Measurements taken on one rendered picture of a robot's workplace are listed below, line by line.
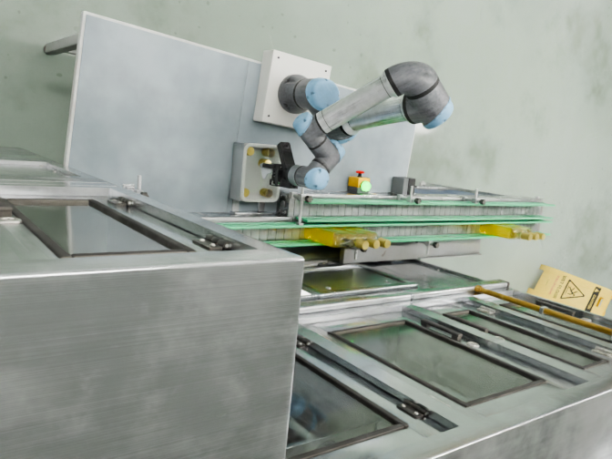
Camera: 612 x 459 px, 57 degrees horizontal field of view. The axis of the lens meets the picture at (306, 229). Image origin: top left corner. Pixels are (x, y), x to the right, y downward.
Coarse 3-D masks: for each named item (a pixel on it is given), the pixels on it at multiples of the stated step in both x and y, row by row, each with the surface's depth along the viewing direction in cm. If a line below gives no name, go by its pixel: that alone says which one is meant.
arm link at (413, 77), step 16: (400, 64) 176; (416, 64) 175; (384, 80) 177; (400, 80) 175; (416, 80) 174; (432, 80) 175; (352, 96) 182; (368, 96) 180; (384, 96) 179; (320, 112) 188; (336, 112) 184; (352, 112) 183; (304, 128) 187; (320, 128) 187; (320, 144) 191
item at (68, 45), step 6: (66, 36) 211; (72, 36) 204; (54, 42) 227; (60, 42) 218; (66, 42) 210; (72, 42) 204; (48, 48) 234; (54, 48) 226; (60, 48) 218; (66, 48) 215; (72, 48) 212; (48, 54) 242; (54, 54) 238; (72, 54) 232
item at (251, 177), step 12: (252, 144) 213; (264, 144) 217; (252, 156) 223; (276, 156) 224; (252, 168) 224; (252, 180) 225; (264, 180) 228; (240, 192) 215; (252, 192) 226; (276, 192) 224
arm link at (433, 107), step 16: (416, 96) 177; (432, 96) 177; (448, 96) 182; (368, 112) 198; (384, 112) 193; (400, 112) 189; (416, 112) 183; (432, 112) 180; (448, 112) 182; (336, 128) 209; (352, 128) 207
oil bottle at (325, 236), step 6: (306, 228) 229; (312, 228) 226; (318, 228) 224; (324, 228) 225; (306, 234) 229; (312, 234) 226; (318, 234) 223; (324, 234) 220; (330, 234) 217; (336, 234) 215; (342, 234) 216; (318, 240) 223; (324, 240) 220; (330, 240) 217; (336, 240) 215; (330, 246) 218; (336, 246) 215; (342, 246) 216
